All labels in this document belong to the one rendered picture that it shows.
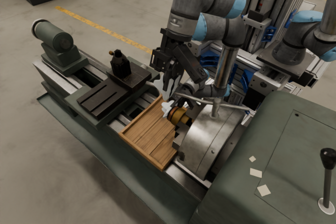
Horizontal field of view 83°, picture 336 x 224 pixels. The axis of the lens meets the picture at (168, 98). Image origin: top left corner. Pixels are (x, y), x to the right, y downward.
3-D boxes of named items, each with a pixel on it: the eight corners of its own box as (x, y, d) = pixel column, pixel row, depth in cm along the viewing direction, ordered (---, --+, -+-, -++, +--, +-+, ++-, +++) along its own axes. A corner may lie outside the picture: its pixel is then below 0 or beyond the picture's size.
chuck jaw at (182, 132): (202, 134, 76) (186, 153, 68) (199, 141, 79) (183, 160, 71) (180, 119, 80) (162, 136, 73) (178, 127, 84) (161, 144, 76)
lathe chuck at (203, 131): (228, 132, 97) (245, 93, 72) (193, 184, 82) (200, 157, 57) (212, 123, 100) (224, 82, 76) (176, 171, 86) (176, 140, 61)
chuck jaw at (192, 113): (210, 126, 81) (223, 102, 78) (206, 128, 77) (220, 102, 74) (188, 113, 85) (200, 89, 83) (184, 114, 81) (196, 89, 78)
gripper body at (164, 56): (163, 64, 62) (172, 26, 56) (184, 75, 59) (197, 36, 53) (148, 68, 56) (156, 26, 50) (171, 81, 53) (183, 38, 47)
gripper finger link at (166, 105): (155, 112, 87) (168, 99, 91) (165, 118, 84) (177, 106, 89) (155, 107, 84) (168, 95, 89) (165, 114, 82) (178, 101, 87)
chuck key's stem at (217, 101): (216, 117, 69) (221, 97, 60) (215, 122, 68) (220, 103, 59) (209, 116, 70) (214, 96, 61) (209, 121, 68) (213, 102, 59)
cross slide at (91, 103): (152, 77, 124) (151, 72, 120) (98, 121, 102) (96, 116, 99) (132, 66, 131) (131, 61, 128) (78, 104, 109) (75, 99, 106)
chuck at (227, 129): (234, 136, 95) (254, 97, 70) (199, 189, 81) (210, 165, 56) (228, 132, 97) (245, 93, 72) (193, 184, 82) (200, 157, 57)
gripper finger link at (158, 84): (154, 93, 63) (160, 68, 59) (168, 102, 61) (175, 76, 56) (148, 96, 61) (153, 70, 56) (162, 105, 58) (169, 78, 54)
